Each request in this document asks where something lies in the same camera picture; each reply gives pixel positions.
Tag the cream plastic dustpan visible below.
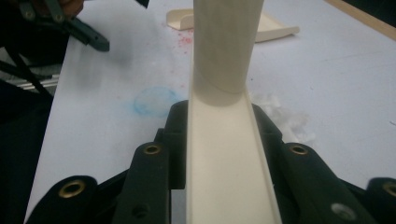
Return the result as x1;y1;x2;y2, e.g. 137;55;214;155
165;8;301;44

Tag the white table cover board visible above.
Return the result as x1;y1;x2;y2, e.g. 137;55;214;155
23;0;396;224

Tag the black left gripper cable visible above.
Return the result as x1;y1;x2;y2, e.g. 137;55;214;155
0;46;51;98

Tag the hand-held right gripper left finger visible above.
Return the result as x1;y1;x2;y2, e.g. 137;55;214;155
154;99;191;190

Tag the aluminium floor rail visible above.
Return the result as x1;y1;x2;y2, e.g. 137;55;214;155
5;74;61;92

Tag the wooden table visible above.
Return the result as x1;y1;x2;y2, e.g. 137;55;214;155
323;0;396;42

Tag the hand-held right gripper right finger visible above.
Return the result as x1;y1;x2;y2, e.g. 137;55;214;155
251;103;287;188

